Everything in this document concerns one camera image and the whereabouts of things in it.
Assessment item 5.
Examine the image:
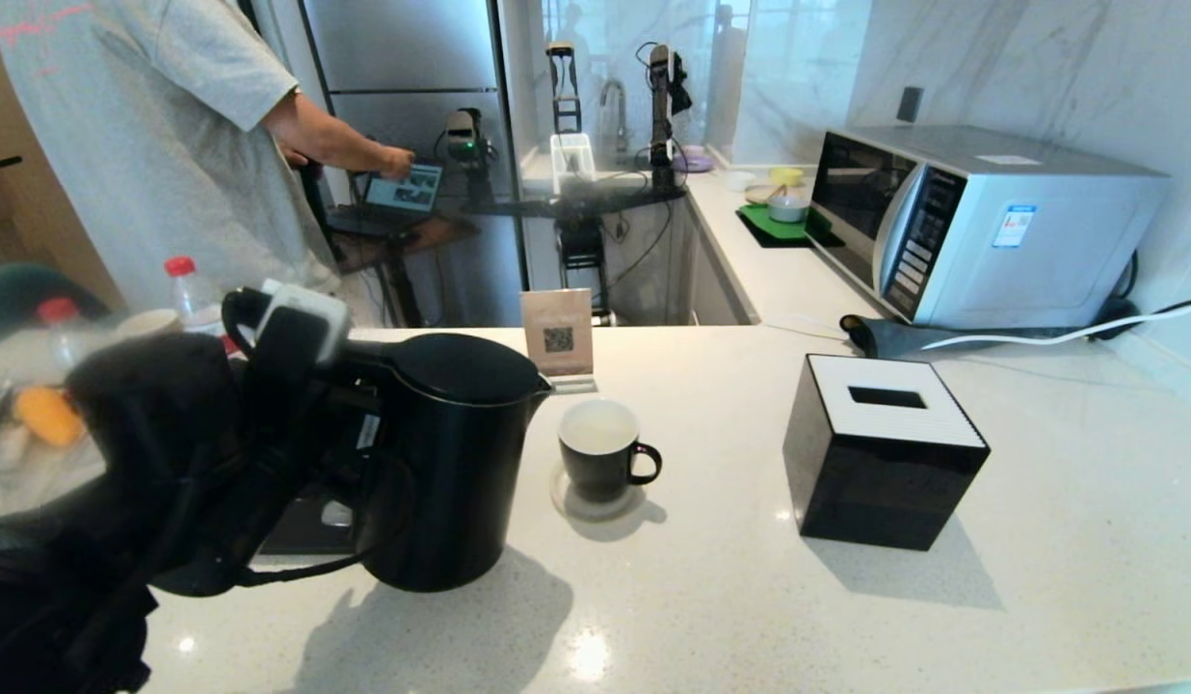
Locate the black serving tray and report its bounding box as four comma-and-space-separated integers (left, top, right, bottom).
253, 482, 365, 557

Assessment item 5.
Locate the open laptop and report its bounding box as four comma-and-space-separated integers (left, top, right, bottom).
328, 164, 444, 240

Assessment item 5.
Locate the grey camera head green light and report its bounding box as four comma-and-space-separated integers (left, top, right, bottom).
444, 109, 495, 208

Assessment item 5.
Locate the orange toy fruit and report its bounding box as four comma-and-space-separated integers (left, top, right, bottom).
15, 386, 84, 447

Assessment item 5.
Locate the brown wooden door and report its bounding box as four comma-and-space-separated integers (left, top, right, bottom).
0, 0, 124, 309

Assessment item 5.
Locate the brown wooden side table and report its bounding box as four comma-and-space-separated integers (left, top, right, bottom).
331, 217, 481, 329

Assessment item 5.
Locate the black upright gripper frame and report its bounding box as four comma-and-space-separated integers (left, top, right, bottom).
545, 41, 584, 136

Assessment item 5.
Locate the black tripod stand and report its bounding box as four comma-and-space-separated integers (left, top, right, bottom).
297, 159, 346, 271

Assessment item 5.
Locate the clear water bottle red cap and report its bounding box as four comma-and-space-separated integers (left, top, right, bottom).
165, 255, 232, 338
37, 297, 115, 387

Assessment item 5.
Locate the beige QR code sign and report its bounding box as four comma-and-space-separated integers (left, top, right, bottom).
520, 287, 598, 396

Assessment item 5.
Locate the round white coaster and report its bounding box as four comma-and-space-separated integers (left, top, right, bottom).
550, 461, 647, 522

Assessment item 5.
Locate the person's bare forearm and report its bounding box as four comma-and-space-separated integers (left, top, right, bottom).
263, 89, 389, 174

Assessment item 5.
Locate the black electric kettle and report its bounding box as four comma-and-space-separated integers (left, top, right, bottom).
343, 333, 553, 594

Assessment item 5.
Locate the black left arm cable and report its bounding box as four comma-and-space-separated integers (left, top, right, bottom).
152, 289, 413, 594

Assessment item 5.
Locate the black power cable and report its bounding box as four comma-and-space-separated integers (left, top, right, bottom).
1097, 251, 1191, 334

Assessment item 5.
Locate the black mug white inside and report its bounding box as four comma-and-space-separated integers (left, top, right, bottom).
558, 398, 663, 504

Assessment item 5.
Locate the silver microwave oven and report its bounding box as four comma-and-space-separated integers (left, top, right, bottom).
807, 125, 1167, 332

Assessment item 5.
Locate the white cable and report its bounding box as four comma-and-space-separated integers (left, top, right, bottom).
918, 297, 1191, 353

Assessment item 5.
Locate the silver refrigerator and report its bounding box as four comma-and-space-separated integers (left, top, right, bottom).
302, 0, 524, 329

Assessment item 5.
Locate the teal chair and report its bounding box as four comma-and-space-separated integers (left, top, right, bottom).
0, 265, 105, 338

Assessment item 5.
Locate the green mat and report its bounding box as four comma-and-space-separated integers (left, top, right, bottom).
735, 204, 837, 252

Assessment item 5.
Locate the person in grey t-shirt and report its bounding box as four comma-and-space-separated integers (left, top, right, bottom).
0, 0, 341, 309

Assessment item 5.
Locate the brown paper cup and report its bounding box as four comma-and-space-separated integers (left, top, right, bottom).
117, 308, 184, 340

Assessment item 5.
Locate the white wire basket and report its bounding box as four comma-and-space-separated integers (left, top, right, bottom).
550, 135, 597, 199

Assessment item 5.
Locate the chrome sink faucet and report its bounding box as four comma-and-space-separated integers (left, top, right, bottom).
600, 80, 627, 160

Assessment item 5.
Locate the black tissue box white lid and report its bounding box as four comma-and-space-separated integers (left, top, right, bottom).
781, 354, 992, 552

